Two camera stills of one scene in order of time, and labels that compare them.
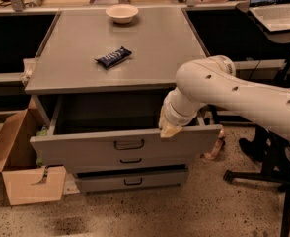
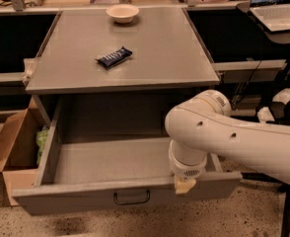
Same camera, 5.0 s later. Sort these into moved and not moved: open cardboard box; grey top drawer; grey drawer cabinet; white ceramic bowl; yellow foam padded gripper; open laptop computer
Moved: yellow foam padded gripper; grey top drawer
Not moved: open cardboard box; white ceramic bowl; open laptop computer; grey drawer cabinet
